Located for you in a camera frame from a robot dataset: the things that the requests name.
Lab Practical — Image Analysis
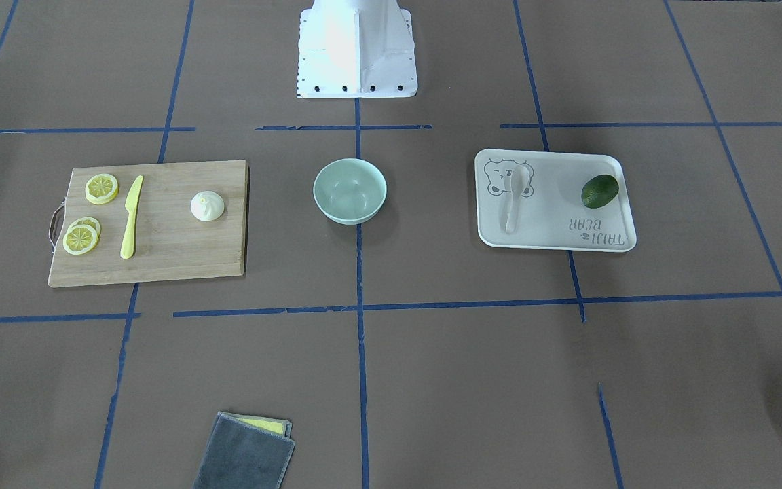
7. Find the white plastic spoon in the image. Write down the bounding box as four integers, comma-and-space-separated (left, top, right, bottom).
504, 165, 529, 234

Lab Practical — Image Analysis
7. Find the light green bowl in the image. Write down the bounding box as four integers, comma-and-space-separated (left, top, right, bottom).
312, 158, 388, 225

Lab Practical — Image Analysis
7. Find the white steamed bun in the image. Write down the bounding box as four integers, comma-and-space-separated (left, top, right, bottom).
189, 191, 225, 222

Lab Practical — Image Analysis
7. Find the white bear tray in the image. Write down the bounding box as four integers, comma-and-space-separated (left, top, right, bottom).
474, 149, 638, 253

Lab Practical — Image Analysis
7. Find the yellow sponge cloth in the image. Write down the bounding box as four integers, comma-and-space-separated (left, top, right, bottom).
241, 416, 292, 437

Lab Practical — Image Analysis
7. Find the green avocado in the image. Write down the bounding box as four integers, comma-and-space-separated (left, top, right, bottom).
580, 174, 620, 209

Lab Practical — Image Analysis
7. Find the bamboo cutting board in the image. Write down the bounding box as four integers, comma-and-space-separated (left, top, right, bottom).
48, 159, 248, 288

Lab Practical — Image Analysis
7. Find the grey folded cloth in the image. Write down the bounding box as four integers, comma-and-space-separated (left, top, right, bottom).
192, 411, 295, 488

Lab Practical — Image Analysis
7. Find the yellow plastic knife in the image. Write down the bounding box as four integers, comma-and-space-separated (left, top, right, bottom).
119, 175, 144, 259

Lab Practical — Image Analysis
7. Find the lemon slice upper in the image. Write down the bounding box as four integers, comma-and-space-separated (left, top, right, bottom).
84, 173, 120, 205

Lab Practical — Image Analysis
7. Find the lemon slice lower back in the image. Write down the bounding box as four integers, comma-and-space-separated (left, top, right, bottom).
67, 217, 102, 235

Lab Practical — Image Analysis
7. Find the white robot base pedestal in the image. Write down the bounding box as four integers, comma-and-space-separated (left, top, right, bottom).
296, 1, 418, 99

